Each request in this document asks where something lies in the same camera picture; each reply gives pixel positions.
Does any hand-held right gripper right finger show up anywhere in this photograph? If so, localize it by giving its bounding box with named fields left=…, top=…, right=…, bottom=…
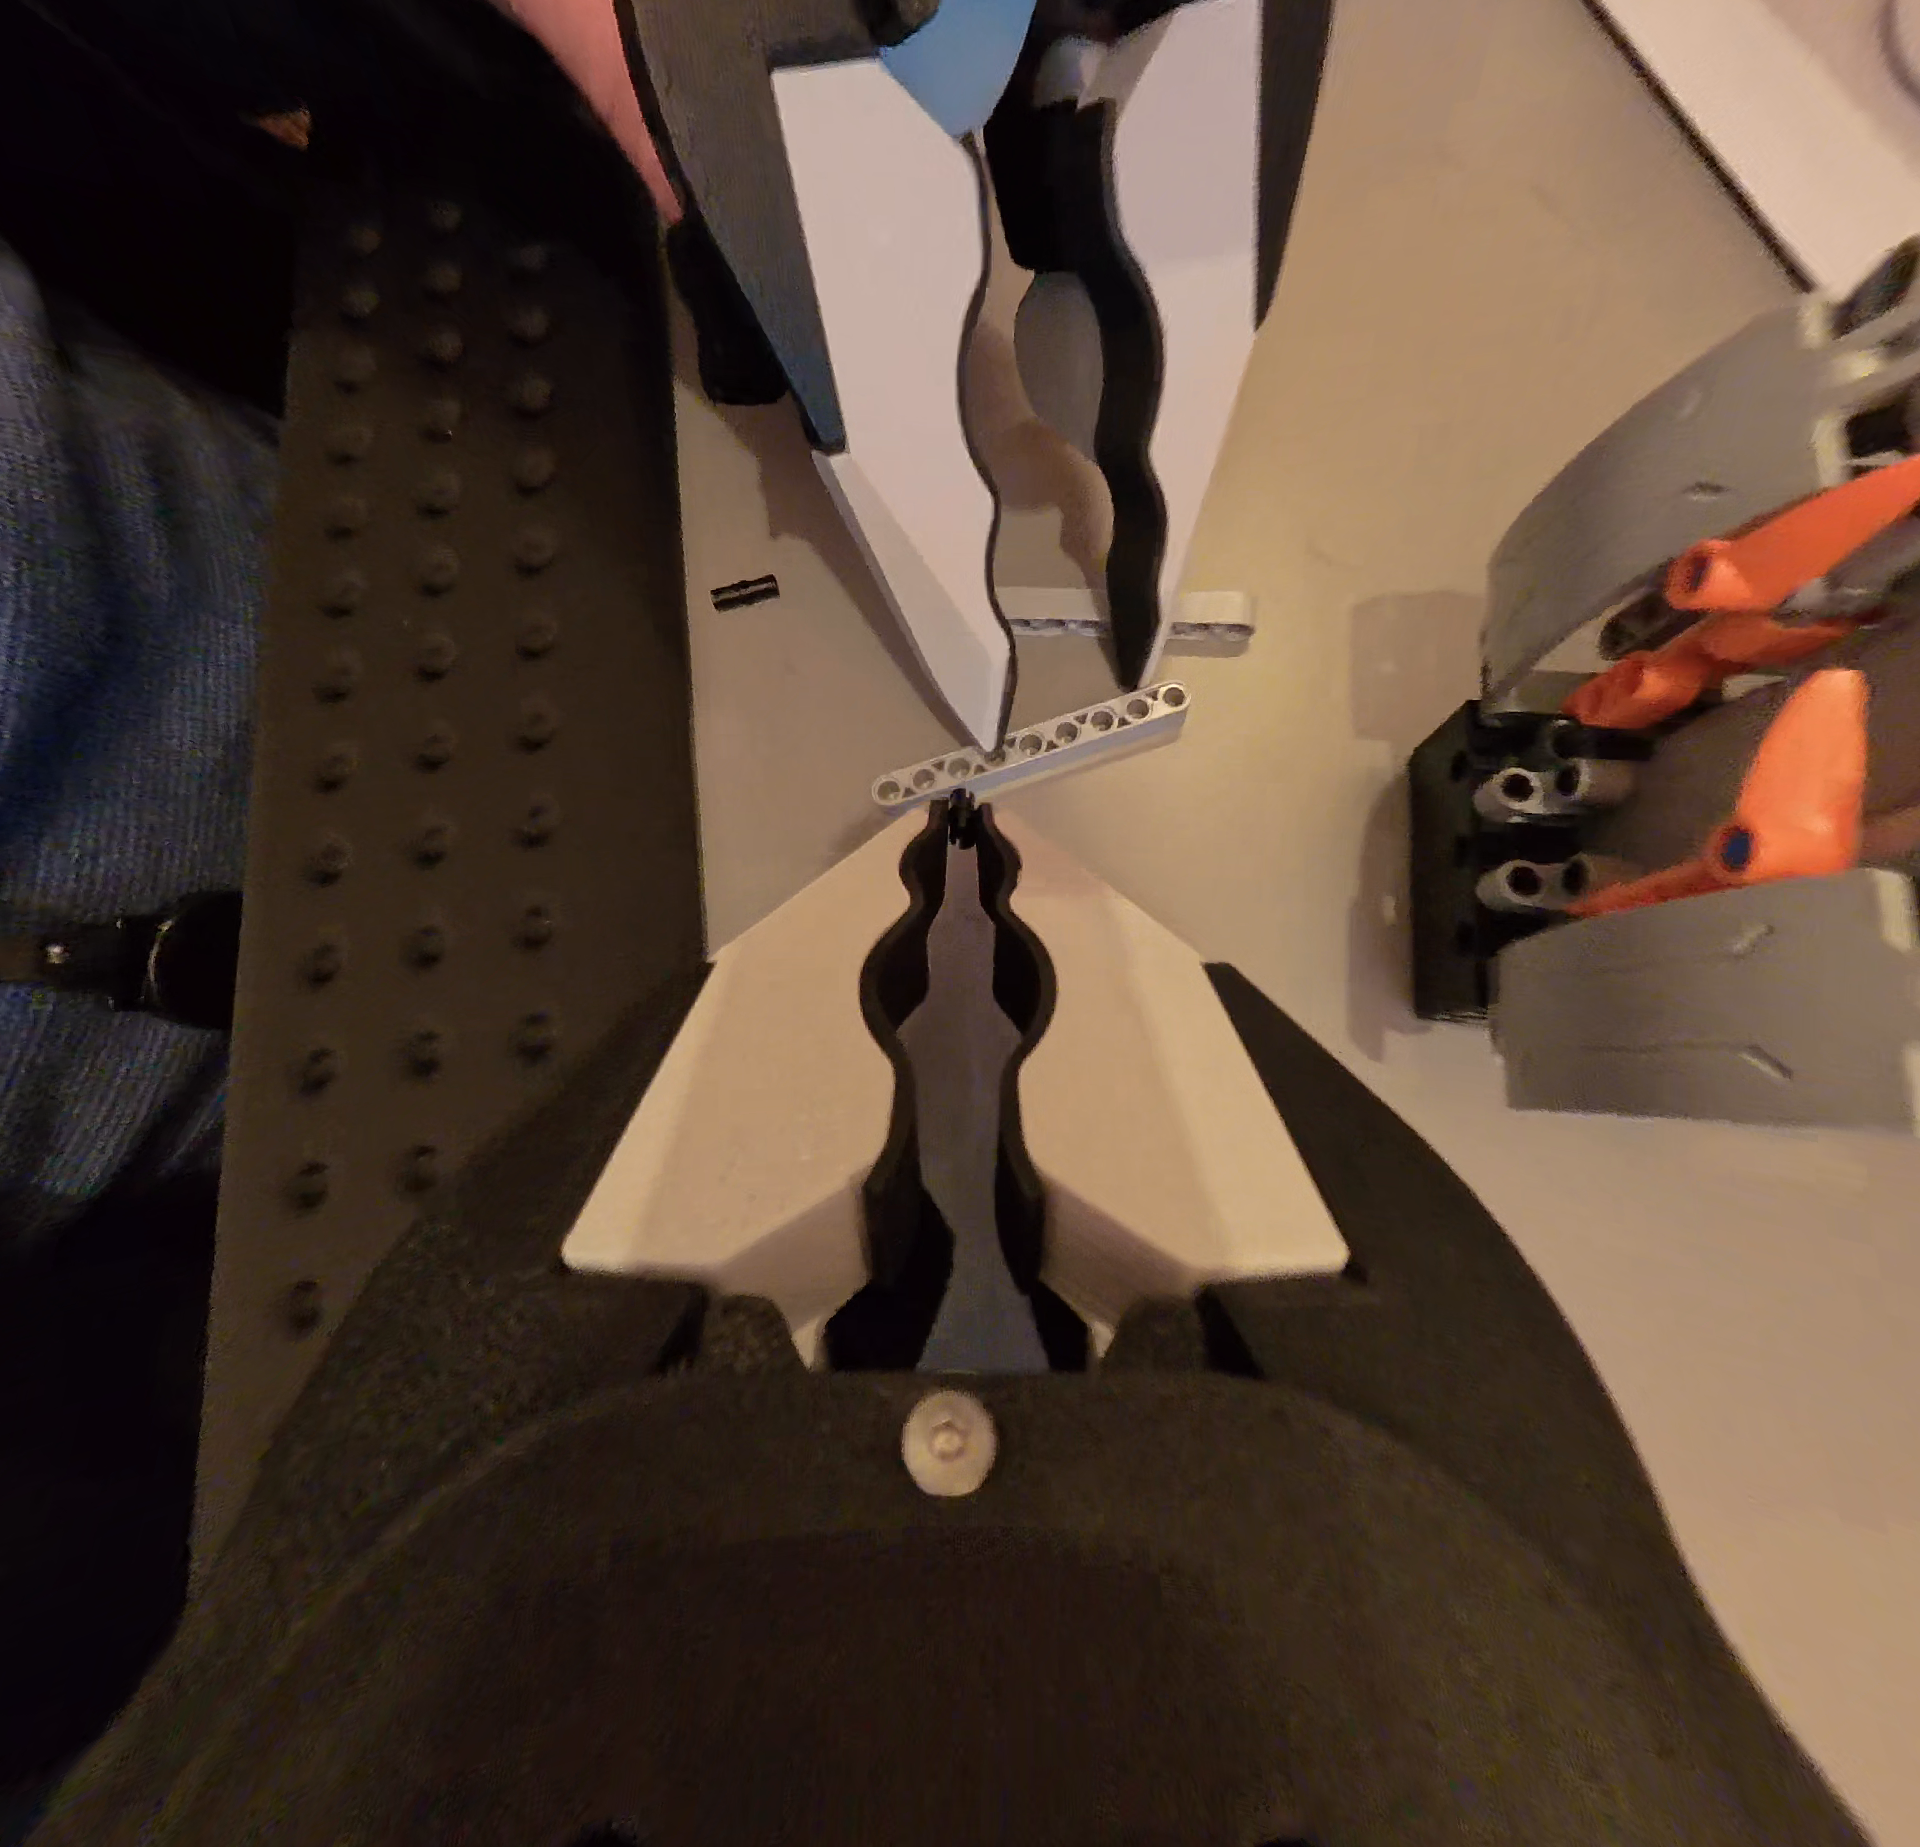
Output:
left=970, top=822, right=1353, bottom=1371

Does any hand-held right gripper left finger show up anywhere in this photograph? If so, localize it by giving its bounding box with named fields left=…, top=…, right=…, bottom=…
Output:
left=560, top=822, right=967, bottom=1371

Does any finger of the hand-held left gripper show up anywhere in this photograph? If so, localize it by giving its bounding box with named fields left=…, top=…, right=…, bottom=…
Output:
left=987, top=0, right=1264, bottom=691
left=771, top=57, right=1019, bottom=752

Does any light grey holed beam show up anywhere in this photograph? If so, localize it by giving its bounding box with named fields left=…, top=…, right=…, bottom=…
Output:
left=872, top=683, right=1192, bottom=806
left=996, top=585, right=1253, bottom=648

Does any grey orange toy block model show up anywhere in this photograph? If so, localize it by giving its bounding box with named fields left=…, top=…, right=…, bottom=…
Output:
left=1408, top=234, right=1920, bottom=1126

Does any person's left hand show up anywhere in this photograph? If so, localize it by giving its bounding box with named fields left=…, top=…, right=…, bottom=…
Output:
left=437, top=0, right=684, bottom=221

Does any dark perforated pad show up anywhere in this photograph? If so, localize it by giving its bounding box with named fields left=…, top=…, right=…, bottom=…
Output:
left=196, top=179, right=706, bottom=1548

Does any black strap with buckle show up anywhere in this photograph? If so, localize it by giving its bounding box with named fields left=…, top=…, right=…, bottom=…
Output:
left=0, top=894, right=246, bottom=1030

